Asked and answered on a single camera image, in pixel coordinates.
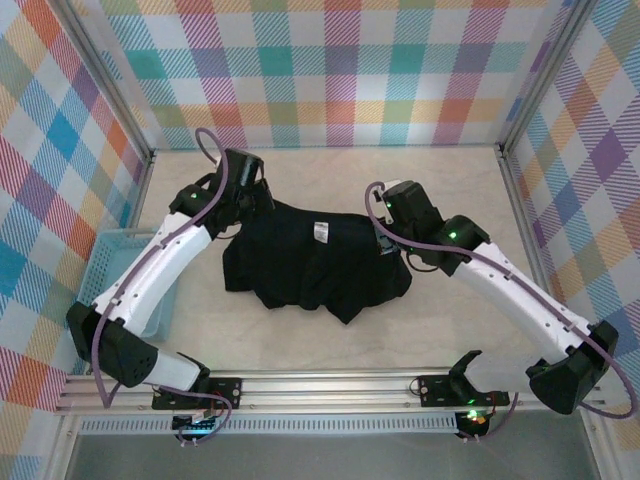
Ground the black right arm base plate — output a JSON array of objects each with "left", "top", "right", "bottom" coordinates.
[{"left": 418, "top": 373, "right": 511, "bottom": 407}]

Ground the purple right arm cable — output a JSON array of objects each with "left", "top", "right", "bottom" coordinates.
[{"left": 364, "top": 180, "right": 632, "bottom": 444}]

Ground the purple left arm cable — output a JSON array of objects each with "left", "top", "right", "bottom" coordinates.
[{"left": 92, "top": 128, "right": 236, "bottom": 444}]

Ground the light blue plastic basket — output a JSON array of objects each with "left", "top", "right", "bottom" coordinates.
[{"left": 84, "top": 228, "right": 179, "bottom": 341}]

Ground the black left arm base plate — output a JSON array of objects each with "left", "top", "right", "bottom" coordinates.
[{"left": 151, "top": 377, "right": 244, "bottom": 411}]

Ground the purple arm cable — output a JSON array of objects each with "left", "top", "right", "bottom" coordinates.
[
  {"left": 92, "top": 128, "right": 236, "bottom": 444},
  {"left": 364, "top": 180, "right": 632, "bottom": 444}
]

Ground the aluminium frame post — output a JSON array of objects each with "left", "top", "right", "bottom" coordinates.
[
  {"left": 58, "top": 0, "right": 157, "bottom": 164},
  {"left": 497, "top": 0, "right": 604, "bottom": 154}
]

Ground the aluminium mounting rail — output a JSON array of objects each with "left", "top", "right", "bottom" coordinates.
[{"left": 53, "top": 368, "right": 609, "bottom": 416}]

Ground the grey slotted cable duct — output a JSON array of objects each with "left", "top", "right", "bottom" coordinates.
[{"left": 77, "top": 417, "right": 461, "bottom": 435}]

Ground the black t-shirt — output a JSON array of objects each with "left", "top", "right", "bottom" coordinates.
[{"left": 221, "top": 187, "right": 414, "bottom": 326}]

